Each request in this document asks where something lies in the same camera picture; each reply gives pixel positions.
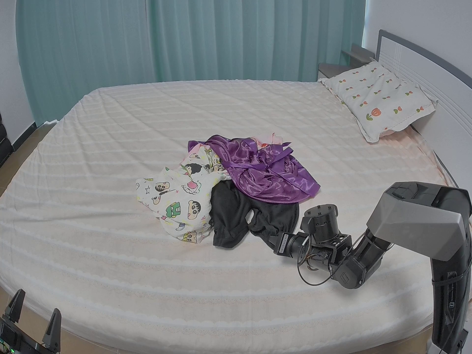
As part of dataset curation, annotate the blue-green curtain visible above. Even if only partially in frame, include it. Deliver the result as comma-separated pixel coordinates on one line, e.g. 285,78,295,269
15,0,369,124

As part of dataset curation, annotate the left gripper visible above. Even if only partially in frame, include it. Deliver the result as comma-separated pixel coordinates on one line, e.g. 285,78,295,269
0,289,61,354

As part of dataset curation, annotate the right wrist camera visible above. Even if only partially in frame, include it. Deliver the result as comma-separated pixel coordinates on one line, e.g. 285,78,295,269
299,215,315,237

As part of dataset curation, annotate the white printed pyjama garment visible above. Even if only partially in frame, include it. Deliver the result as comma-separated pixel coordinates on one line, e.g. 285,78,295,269
135,149,231,243

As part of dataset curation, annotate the white printed pillow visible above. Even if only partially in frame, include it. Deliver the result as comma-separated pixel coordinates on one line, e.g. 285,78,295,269
319,61,439,144

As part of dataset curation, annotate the purple satin garment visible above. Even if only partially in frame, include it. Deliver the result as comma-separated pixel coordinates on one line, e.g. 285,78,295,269
187,135,321,203

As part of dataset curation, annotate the black chest of drawers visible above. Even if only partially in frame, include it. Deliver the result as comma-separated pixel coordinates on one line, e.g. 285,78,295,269
0,112,13,169

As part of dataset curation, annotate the grey bedside table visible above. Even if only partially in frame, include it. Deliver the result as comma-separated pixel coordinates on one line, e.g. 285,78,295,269
318,44,377,81

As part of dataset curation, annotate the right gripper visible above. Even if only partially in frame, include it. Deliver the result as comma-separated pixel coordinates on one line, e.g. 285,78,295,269
274,233,314,263

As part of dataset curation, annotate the pink garment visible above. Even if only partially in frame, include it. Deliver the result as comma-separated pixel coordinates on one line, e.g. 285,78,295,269
254,132,284,150

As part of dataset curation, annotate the black cable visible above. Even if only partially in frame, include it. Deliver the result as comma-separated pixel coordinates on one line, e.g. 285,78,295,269
297,251,334,287

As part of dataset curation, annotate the bed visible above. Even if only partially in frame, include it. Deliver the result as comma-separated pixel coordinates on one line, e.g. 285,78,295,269
0,29,472,354

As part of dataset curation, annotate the black T-shirt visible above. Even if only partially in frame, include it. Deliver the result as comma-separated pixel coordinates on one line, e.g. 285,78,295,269
209,180,300,250

